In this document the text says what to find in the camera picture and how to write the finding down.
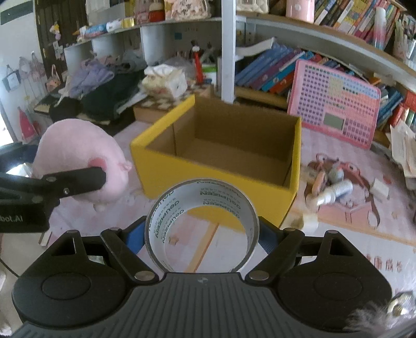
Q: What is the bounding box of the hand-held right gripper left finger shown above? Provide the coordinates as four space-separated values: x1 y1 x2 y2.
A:
49 216 160 283

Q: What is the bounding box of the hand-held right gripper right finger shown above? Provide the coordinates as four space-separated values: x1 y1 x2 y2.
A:
244 224 357 282

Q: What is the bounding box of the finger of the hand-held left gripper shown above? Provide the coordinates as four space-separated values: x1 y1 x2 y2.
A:
32 167 107 200

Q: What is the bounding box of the pink plush toy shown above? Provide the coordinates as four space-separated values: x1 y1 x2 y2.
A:
32 119 132 212

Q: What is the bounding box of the yellow cardboard box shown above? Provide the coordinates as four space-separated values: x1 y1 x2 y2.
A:
130 94 302 228

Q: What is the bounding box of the silver tape roll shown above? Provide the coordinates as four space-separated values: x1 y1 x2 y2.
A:
145 178 260 273

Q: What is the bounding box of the pink cylinder container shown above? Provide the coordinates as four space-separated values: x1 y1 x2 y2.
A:
286 0 315 23

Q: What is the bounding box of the dark clothes pile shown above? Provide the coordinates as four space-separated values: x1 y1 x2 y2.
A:
49 70 145 123

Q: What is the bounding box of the pink printed desk mat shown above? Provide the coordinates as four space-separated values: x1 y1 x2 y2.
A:
0 122 416 329

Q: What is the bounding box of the small grey bottle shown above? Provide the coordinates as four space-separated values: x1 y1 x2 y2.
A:
328 166 345 183

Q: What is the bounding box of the checkered wooden board box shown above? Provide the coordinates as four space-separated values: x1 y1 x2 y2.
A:
133 94 196 124

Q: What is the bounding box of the purple garment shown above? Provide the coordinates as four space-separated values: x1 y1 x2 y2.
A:
67 60 115 98

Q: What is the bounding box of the white eraser block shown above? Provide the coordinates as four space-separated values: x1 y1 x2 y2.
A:
370 179 390 199

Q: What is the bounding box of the crumpled tissue pack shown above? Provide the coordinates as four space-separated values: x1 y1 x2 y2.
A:
142 64 188 100

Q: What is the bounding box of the pink learning board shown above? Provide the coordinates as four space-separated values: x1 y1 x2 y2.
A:
288 59 381 150

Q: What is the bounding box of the dark door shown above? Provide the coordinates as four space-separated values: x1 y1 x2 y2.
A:
34 0 89 63

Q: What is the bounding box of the red white bottle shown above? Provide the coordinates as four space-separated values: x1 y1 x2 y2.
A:
192 45 206 86

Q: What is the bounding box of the stack of loose papers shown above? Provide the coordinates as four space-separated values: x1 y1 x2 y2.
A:
390 121 416 190

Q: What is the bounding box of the green white tub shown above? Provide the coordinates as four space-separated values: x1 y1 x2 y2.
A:
201 63 218 84

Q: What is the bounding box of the row of blue books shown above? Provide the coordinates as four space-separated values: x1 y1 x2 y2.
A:
235 44 326 95

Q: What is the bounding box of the patterned plush bag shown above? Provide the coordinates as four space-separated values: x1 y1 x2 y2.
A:
164 0 212 20

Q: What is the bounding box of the row of thick books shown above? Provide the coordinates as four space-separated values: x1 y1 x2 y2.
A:
314 0 402 42

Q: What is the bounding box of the pink white spray bottle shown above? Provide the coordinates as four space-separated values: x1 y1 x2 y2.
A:
374 6 388 50

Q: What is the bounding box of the grey fluffy keychain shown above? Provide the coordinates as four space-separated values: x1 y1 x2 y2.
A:
346 292 414 333

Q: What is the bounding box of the white shelf post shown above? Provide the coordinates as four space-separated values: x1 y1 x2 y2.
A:
217 0 237 104

